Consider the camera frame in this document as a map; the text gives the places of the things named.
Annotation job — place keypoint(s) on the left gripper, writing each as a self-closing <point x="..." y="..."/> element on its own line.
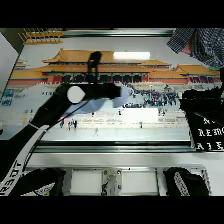
<point x="105" y="91"/>

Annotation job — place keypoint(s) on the light blue garment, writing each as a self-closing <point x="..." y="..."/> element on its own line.
<point x="100" y="106"/>

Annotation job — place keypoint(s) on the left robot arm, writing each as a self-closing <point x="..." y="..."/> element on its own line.
<point x="50" y="110"/>

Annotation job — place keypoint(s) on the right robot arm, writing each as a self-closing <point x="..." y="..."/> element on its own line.
<point x="190" y="185"/>

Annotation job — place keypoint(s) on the black garment with white print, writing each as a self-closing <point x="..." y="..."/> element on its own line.
<point x="203" y="110"/>

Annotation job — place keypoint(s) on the checked shirt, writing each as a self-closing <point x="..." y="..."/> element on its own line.
<point x="205" y="45"/>

